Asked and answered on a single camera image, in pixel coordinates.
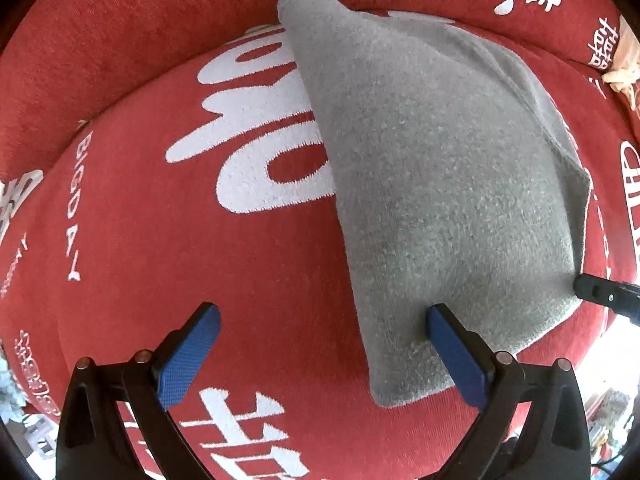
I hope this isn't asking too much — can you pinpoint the red printed blanket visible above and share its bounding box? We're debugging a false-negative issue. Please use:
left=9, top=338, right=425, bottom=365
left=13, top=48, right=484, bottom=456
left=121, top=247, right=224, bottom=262
left=0, top=0, right=640, bottom=241

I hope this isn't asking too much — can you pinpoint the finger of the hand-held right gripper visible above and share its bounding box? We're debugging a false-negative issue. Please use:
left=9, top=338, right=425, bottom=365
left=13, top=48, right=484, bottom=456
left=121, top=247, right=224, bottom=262
left=573, top=272, right=640, bottom=322

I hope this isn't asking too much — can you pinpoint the beige cloth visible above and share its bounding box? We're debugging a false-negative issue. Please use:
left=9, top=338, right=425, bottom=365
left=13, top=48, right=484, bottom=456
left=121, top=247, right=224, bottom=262
left=602, top=15, right=640, bottom=111

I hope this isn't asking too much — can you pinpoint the light blue fuzzy cloth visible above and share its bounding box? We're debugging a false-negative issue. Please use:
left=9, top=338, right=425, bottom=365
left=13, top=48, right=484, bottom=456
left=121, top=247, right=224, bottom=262
left=0, top=350, right=27, bottom=423

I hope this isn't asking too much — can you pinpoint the red cloth with white lettering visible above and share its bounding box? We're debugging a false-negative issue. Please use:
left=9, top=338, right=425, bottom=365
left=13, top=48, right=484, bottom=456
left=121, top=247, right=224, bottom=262
left=0, top=22, right=640, bottom=480

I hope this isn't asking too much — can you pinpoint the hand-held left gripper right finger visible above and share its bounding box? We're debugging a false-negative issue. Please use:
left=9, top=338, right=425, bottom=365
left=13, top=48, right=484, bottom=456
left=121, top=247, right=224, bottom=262
left=426, top=303, right=591, bottom=480

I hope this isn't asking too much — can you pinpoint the grey fleece cloth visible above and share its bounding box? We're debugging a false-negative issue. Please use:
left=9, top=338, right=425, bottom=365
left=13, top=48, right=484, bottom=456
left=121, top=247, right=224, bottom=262
left=276, top=0, right=593, bottom=408

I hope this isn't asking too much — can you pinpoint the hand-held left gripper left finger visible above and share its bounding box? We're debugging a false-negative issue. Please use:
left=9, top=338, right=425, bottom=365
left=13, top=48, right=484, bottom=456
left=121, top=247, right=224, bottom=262
left=56, top=302, right=222, bottom=480

